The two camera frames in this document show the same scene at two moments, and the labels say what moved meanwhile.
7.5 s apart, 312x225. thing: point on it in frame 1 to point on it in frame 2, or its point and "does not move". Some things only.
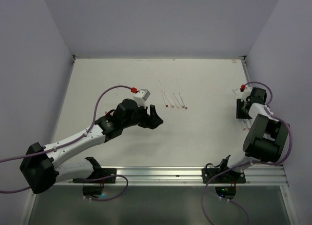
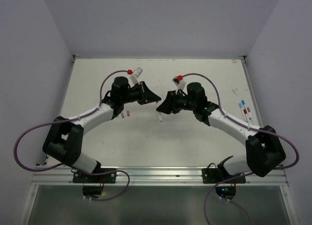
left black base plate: x=99 y=173 does not move
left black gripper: x=151 y=121 to x=146 y=95
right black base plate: x=231 y=177 does not move
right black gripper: x=239 y=113 to x=169 y=104
